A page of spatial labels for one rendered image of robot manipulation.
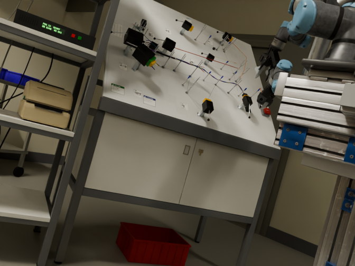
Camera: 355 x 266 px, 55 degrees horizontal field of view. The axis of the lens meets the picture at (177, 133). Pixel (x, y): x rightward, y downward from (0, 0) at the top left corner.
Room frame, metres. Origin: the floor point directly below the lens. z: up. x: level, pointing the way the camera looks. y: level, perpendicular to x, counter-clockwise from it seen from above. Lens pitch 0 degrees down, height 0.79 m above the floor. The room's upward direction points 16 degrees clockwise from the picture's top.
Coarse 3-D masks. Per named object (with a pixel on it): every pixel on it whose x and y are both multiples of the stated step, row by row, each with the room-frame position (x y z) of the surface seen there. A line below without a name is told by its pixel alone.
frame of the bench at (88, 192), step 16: (96, 112) 1.70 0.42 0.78; (96, 128) 1.71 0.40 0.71; (64, 160) 2.21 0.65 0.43; (272, 160) 2.20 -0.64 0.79; (80, 176) 1.70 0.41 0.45; (80, 192) 1.71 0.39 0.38; (96, 192) 1.74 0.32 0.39; (112, 192) 1.80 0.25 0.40; (176, 208) 1.95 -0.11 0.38; (192, 208) 1.99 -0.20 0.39; (256, 208) 2.19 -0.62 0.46; (64, 224) 1.71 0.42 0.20; (64, 240) 1.71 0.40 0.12; (240, 256) 2.20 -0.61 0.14
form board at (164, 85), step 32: (128, 0) 2.24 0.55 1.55; (160, 32) 2.22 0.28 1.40; (192, 32) 2.42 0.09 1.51; (128, 64) 1.89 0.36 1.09; (160, 64) 2.03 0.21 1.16; (224, 64) 2.40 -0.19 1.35; (128, 96) 1.76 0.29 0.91; (160, 96) 1.88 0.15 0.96; (192, 96) 2.02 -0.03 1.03; (224, 96) 2.19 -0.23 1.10; (256, 96) 2.38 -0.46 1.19; (224, 128) 2.01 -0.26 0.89; (256, 128) 2.17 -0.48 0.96
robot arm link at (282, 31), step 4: (284, 24) 1.94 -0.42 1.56; (280, 28) 1.97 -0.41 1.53; (284, 28) 1.94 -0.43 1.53; (280, 32) 1.96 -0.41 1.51; (284, 32) 1.94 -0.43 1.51; (276, 36) 1.98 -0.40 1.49; (280, 36) 1.96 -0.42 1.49; (284, 36) 1.95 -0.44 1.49; (280, 40) 1.97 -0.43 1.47; (284, 40) 1.96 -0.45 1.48
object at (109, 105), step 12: (108, 108) 1.68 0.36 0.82; (120, 108) 1.71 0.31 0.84; (132, 108) 1.73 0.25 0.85; (144, 120) 1.76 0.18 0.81; (156, 120) 1.79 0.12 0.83; (168, 120) 1.82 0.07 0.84; (180, 120) 1.85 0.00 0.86; (192, 132) 1.89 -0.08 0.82; (204, 132) 1.92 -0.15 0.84; (216, 132) 1.95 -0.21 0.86; (228, 144) 2.00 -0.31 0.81; (240, 144) 2.03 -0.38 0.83; (252, 144) 2.07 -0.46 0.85; (264, 156) 2.16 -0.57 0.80; (276, 156) 2.16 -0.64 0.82
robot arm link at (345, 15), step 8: (344, 8) 1.18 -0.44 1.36; (352, 8) 1.17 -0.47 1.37; (344, 16) 1.17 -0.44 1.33; (352, 16) 1.16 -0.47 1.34; (336, 24) 1.17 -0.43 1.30; (344, 24) 1.17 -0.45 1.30; (352, 24) 1.16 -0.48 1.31; (336, 32) 1.19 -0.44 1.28; (344, 32) 1.18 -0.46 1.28; (352, 32) 1.16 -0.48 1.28
